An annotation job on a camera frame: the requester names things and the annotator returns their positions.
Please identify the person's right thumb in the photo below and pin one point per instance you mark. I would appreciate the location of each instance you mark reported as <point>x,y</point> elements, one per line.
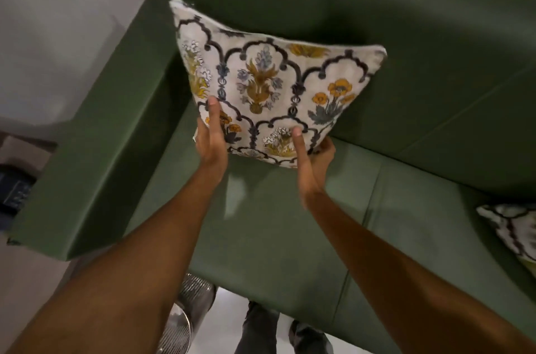
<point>299,144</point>

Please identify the person's left forearm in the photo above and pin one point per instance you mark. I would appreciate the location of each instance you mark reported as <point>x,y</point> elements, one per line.
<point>121,270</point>

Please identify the white floral patterned cushion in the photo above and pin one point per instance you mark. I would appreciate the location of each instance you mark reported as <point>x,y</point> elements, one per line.
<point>513,230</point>
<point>268,81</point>

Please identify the dark blue box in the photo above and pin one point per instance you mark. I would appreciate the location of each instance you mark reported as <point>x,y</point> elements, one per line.
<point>14,194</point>

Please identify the person's right hand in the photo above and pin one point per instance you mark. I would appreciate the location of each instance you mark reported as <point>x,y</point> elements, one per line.
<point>312,171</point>

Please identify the person's left hand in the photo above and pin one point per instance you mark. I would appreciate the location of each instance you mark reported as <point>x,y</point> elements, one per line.
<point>211,144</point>

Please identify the person's right forearm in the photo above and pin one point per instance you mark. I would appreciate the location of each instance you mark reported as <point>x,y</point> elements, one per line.
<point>402,278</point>

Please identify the person's grey trousers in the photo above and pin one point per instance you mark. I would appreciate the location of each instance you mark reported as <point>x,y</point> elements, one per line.
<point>276,330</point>

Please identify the silver ribbed metal stool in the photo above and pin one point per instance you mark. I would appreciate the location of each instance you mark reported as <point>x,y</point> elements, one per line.
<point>186,316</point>

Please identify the green sofa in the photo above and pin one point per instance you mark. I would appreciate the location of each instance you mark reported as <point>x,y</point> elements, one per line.
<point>377,115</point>

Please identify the person's left thumb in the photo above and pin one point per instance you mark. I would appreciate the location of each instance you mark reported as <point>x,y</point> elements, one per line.
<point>215,115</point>

